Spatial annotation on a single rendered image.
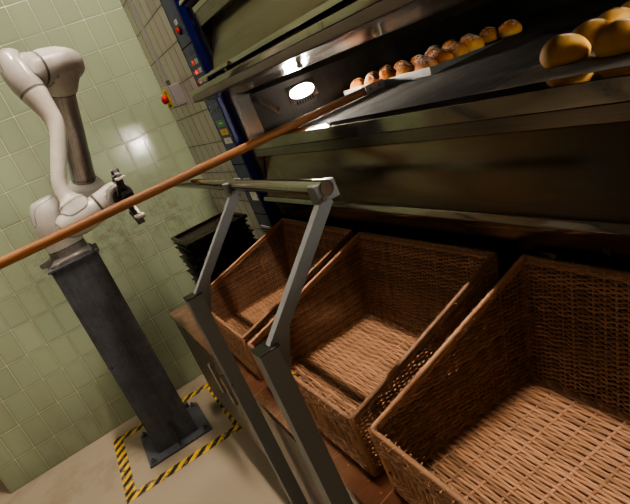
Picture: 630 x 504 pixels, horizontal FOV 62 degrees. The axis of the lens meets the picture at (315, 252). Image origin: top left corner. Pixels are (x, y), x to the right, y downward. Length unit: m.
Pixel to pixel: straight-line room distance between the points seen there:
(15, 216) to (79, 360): 0.80
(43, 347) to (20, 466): 0.62
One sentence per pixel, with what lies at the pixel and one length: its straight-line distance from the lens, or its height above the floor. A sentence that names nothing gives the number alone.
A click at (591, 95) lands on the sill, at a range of 0.97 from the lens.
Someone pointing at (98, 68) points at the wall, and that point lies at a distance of 2.99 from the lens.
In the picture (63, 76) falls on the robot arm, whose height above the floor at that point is 1.66.
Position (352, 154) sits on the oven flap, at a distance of 1.59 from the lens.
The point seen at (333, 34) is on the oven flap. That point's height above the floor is 1.40.
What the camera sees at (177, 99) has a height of 1.44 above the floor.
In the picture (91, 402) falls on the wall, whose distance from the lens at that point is 3.15.
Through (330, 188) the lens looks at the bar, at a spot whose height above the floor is 1.16.
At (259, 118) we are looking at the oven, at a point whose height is 1.24.
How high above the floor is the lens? 1.36
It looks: 19 degrees down
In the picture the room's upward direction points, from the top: 23 degrees counter-clockwise
